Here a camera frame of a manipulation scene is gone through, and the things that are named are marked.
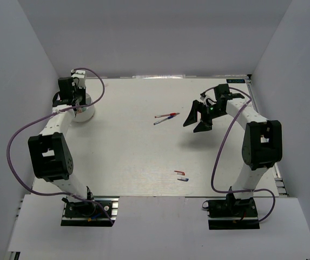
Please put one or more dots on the white round organizer container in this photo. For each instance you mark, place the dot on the white round organizer container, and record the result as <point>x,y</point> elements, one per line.
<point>84,114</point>

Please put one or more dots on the red pen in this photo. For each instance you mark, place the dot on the red pen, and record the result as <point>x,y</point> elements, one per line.
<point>166,115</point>

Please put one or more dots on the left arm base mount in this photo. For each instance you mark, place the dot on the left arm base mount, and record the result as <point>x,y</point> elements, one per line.
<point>81,214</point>

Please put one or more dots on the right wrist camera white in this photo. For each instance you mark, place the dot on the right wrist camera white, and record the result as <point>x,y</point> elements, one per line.
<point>206,99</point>

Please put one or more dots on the blue pen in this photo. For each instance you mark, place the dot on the blue pen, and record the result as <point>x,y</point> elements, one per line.
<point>163,120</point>

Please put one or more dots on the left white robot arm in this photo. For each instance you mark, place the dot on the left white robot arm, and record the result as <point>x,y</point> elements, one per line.
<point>50,155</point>

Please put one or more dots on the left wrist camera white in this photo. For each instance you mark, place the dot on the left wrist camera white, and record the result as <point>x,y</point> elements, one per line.
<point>79,77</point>

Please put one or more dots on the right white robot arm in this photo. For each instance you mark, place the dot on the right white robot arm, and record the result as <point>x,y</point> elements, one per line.
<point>262,140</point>

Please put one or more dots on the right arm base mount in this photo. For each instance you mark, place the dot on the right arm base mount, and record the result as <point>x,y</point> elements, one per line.
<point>224,214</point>

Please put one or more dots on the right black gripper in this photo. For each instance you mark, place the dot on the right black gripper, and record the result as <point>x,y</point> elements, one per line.
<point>205,124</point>

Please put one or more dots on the blue label sticker right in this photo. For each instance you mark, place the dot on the blue label sticker right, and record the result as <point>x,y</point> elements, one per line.
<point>235,81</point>

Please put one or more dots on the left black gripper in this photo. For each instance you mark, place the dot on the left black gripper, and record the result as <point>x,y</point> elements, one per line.
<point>83,91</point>

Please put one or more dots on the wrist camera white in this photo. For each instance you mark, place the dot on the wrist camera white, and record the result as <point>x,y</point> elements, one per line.
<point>79,77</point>
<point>206,99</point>

